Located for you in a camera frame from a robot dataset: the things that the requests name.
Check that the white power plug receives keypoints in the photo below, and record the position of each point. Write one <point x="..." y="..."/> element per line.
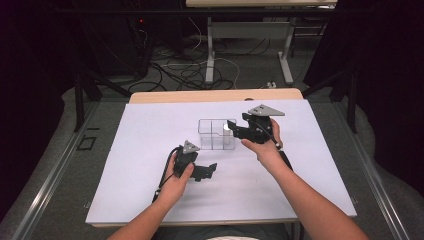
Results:
<point x="271" y="84"/>

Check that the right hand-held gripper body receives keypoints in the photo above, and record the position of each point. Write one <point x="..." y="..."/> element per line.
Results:
<point x="260" y="130"/>

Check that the black computer tower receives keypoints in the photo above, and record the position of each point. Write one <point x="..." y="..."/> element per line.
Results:
<point x="140" y="46"/>

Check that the clear acrylic compartment organizer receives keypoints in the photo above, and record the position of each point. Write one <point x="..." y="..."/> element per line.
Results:
<point x="211" y="135"/>

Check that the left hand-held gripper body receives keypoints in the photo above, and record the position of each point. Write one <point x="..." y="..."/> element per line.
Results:
<point x="185" y="163"/>

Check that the black metal stand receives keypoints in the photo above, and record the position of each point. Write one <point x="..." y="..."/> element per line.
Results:
<point x="350" y="100"/>
<point x="80" y="100"/>

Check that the aluminium floor rail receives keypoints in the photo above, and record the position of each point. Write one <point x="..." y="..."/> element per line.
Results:
<point x="50" y="180"/>
<point x="376" y="186"/>

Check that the person's left hand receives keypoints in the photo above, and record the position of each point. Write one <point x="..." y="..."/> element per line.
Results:
<point x="175" y="188"/>

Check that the white desk with metal legs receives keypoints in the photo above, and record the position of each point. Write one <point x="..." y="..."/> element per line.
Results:
<point x="250" y="31"/>

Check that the person's grey clothing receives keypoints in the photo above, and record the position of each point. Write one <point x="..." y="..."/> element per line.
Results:
<point x="220" y="233"/>

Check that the white table mat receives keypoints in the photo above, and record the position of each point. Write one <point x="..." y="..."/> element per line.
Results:
<point x="133" y="150"/>

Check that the person's right hand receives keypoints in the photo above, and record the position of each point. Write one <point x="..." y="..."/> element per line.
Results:
<point x="268" y="155"/>

